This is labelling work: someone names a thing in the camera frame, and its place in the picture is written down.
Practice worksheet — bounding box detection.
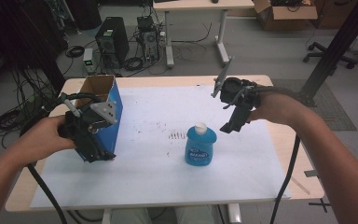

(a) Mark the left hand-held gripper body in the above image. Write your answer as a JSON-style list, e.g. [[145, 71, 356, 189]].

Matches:
[[57, 101, 119, 147]]

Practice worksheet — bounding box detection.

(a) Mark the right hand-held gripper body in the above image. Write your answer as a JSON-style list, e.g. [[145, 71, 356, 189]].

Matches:
[[211, 55, 262, 112]]

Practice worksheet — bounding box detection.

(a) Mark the blue cardboard box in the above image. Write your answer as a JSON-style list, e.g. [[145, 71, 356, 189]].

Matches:
[[74, 74, 124, 163]]

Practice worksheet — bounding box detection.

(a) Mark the blue bottle with white cap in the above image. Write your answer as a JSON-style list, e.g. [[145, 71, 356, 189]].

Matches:
[[185, 121, 218, 167]]

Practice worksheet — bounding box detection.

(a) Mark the person's right hand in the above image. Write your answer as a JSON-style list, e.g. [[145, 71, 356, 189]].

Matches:
[[249, 91, 296, 122]]

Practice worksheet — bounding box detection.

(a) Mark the person's left hand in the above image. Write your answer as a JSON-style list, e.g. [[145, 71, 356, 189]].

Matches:
[[27, 115, 76, 157]]

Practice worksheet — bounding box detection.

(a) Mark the white paper sheet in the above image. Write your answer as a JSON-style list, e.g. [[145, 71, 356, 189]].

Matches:
[[30, 85, 293, 209]]

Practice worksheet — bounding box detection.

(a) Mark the small white device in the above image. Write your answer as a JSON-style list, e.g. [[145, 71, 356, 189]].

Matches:
[[82, 48, 95, 75]]

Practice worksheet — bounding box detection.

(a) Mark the light wooden table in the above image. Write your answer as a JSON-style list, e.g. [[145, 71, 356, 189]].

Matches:
[[5, 74, 325, 224]]

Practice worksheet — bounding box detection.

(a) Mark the black computer tower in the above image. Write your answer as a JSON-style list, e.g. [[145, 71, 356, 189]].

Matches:
[[95, 17, 131, 70]]

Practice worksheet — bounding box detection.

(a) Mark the brown cardboard box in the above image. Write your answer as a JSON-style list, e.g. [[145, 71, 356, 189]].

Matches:
[[252, 0, 319, 32]]

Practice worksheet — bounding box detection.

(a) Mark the grey floor mat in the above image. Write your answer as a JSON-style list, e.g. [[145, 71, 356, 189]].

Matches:
[[271, 78, 358, 132]]

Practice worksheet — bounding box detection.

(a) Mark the white desk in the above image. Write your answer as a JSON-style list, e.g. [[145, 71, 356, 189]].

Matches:
[[152, 0, 255, 69]]

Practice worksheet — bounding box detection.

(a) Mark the black office chair base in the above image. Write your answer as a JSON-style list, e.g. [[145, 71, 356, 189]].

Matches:
[[302, 41, 358, 70]]

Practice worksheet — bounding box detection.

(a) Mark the open computer case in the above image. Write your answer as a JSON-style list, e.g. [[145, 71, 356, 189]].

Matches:
[[136, 15, 161, 63]]

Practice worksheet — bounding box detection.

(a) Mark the black metal stand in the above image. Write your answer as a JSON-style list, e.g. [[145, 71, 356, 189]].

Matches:
[[297, 0, 358, 107]]

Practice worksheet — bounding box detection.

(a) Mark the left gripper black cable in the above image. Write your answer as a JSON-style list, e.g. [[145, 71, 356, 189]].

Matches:
[[20, 91, 105, 224]]

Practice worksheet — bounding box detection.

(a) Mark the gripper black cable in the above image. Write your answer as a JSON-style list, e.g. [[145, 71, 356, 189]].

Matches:
[[20, 91, 105, 224], [253, 86, 303, 224]]

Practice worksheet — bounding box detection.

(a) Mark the bundle of black cables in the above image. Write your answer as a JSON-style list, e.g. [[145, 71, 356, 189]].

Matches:
[[0, 66, 62, 148]]

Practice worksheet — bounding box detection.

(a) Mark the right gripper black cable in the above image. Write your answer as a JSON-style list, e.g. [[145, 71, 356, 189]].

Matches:
[[253, 86, 303, 224]]

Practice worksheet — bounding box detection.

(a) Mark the coiled black cable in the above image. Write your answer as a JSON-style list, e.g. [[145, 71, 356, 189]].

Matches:
[[123, 57, 145, 72], [64, 45, 86, 59]]

